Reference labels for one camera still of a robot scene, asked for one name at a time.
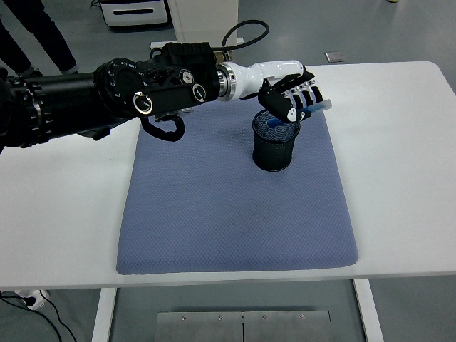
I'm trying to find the blue marker with clear cap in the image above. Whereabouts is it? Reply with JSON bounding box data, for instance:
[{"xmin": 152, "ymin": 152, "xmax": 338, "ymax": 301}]
[{"xmin": 266, "ymin": 99, "xmax": 332, "ymax": 128}]

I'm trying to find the black floor cable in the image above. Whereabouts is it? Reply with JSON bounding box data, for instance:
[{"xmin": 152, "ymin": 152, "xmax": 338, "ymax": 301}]
[{"xmin": 0, "ymin": 291, "xmax": 78, "ymax": 342}]

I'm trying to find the white power strip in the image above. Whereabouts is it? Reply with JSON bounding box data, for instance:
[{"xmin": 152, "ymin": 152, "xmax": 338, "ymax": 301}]
[{"xmin": 14, "ymin": 289, "xmax": 50, "ymax": 310}]

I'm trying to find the white upright column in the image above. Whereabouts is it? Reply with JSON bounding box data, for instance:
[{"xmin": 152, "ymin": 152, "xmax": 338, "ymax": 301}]
[{"xmin": 170, "ymin": 0, "xmax": 239, "ymax": 49}]

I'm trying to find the grey metal plate with screws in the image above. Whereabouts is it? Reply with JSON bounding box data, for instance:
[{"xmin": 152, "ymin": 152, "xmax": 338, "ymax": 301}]
[{"xmin": 155, "ymin": 310, "xmax": 331, "ymax": 342}]

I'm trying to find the white floor foot bar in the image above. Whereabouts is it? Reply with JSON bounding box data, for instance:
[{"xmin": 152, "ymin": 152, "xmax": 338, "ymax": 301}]
[{"xmin": 149, "ymin": 36, "xmax": 245, "ymax": 51}]

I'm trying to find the blue-grey quilted mat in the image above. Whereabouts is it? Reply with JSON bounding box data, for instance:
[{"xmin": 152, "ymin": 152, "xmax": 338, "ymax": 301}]
[{"xmin": 115, "ymin": 90, "xmax": 360, "ymax": 276}]

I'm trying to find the person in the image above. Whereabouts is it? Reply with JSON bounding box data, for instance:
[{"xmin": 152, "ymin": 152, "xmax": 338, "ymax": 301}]
[{"xmin": 0, "ymin": 0, "xmax": 78, "ymax": 76}]

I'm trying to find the white table leg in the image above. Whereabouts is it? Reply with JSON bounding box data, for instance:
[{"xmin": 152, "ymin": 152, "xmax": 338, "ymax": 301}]
[
  {"xmin": 90, "ymin": 287, "xmax": 118, "ymax": 342},
  {"xmin": 352, "ymin": 279, "xmax": 385, "ymax": 342}
]

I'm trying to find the black mesh pen holder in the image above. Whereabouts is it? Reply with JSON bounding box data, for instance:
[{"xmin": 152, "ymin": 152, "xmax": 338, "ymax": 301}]
[{"xmin": 252, "ymin": 109, "xmax": 301, "ymax": 172}]

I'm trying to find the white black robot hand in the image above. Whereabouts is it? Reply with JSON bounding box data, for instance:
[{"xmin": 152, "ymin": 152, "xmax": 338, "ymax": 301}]
[{"xmin": 231, "ymin": 59, "xmax": 326, "ymax": 125}]

